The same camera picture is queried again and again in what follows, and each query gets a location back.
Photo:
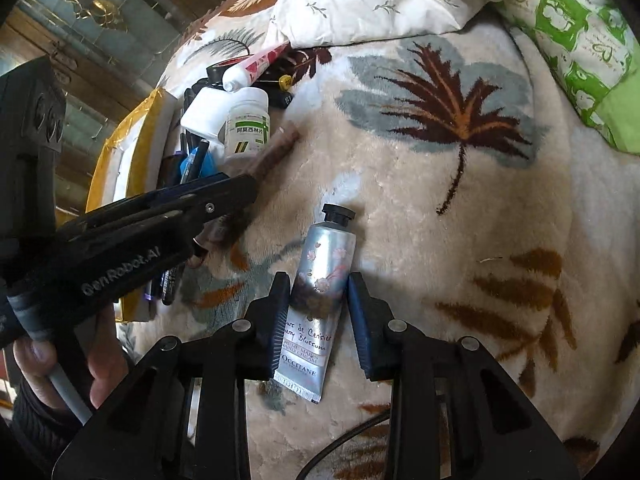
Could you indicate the short black marker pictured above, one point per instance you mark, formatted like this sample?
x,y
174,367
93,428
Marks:
x,y
203,157

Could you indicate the person's left forearm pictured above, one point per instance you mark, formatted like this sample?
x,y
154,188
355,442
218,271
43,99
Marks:
x,y
35,430

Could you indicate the blue pen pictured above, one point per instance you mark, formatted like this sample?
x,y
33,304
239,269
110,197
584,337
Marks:
x,y
190,166

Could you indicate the white pill bottle green label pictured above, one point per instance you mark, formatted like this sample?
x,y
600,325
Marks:
x,y
247,130

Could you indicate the long black pen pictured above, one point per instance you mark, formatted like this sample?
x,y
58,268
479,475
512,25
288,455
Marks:
x,y
188,97

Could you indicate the white box with yellow tape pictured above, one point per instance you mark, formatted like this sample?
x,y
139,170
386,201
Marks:
x,y
110,160

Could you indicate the black pen with yellow cap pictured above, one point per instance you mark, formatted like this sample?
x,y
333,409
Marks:
x,y
283,81

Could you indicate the brown stick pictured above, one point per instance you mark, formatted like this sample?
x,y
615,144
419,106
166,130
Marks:
x,y
280,142

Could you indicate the leaf print fleece blanket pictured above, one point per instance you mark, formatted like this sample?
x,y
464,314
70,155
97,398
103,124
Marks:
x,y
450,235

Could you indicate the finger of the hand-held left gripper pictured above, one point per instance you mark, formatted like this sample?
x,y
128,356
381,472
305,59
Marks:
x,y
190,186
210,200

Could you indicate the pink tube with white cap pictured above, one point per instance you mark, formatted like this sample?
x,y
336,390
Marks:
x,y
255,65

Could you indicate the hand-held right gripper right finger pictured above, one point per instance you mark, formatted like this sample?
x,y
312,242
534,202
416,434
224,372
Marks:
x,y
359,321

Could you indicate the black tape roll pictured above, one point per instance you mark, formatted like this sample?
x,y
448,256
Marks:
x,y
216,72

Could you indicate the mirrored wardrobe with gold ornament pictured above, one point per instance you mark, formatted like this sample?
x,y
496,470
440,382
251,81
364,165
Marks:
x,y
100,10

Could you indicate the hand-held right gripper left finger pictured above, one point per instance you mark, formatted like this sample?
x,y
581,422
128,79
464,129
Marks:
x,y
280,321

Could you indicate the person's left hand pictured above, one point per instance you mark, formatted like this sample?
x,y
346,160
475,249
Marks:
x,y
107,360

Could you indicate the silver floral hand cream tube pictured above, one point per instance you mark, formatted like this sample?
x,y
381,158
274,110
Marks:
x,y
325,260

